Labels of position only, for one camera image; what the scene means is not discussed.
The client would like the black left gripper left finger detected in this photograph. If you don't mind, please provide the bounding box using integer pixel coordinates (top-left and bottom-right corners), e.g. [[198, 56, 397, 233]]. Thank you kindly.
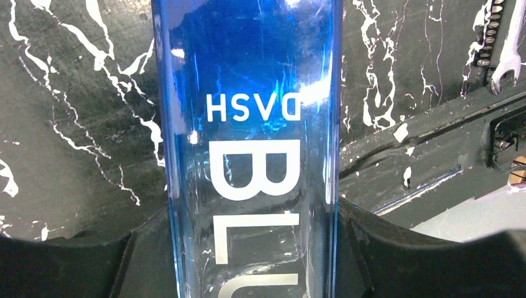
[[1, 205, 177, 297]]

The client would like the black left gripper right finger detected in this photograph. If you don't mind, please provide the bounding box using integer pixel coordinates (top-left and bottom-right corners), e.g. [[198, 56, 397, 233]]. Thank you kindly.
[[336, 199, 525, 297]]

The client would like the blue square glass bottle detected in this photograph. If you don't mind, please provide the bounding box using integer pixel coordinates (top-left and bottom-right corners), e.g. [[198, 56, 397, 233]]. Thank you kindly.
[[152, 1, 342, 297]]

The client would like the silver wrench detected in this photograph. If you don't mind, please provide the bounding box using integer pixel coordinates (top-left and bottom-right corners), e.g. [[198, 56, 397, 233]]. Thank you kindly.
[[487, 1, 525, 95]]

